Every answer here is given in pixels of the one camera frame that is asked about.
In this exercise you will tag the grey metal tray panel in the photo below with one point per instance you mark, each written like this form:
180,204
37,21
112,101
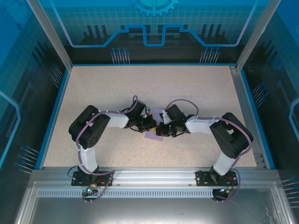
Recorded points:
151,210

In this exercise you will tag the purple paper sheet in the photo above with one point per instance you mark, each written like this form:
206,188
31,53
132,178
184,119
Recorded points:
153,136

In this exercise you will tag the aluminium side rail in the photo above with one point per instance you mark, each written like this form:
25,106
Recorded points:
247,116

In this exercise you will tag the blue table edge strip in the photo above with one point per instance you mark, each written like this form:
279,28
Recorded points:
256,116
54,116

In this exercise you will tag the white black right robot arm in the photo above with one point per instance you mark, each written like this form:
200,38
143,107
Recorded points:
198,126

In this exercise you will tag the aluminium frame post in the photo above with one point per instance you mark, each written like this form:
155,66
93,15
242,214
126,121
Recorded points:
50,35
257,35

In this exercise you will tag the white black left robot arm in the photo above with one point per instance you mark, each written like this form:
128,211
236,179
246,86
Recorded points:
116,120

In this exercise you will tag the aluminium mounting rail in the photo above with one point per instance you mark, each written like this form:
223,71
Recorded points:
151,177

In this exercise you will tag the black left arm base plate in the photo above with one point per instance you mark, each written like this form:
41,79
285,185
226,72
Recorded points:
77,180

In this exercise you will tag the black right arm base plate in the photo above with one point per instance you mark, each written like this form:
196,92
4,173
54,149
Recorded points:
202,178

